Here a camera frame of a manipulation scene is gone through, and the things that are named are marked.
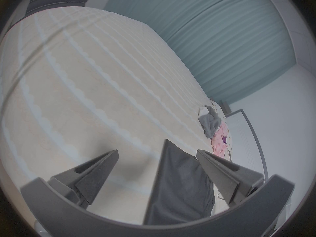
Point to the pink garment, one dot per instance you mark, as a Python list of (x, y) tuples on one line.
[(218, 144)]

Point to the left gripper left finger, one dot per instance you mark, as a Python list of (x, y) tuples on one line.
[(98, 174)]

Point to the grey garment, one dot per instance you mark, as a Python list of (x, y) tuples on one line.
[(209, 125)]

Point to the black long-sleeved top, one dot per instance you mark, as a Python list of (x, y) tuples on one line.
[(177, 186)]

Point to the blue-green curtain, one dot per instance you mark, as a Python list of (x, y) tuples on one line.
[(160, 6), (242, 53)]

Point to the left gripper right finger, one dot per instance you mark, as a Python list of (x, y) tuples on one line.
[(222, 174)]

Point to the white garment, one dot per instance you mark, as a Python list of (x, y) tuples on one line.
[(203, 111)]

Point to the grey bedside table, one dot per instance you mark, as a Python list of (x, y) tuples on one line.
[(226, 106)]

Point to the bed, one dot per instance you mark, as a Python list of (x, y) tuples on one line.
[(98, 83)]

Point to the white printed pillow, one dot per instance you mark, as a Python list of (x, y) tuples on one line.
[(228, 137)]

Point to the purple garment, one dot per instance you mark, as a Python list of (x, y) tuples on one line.
[(224, 139)]

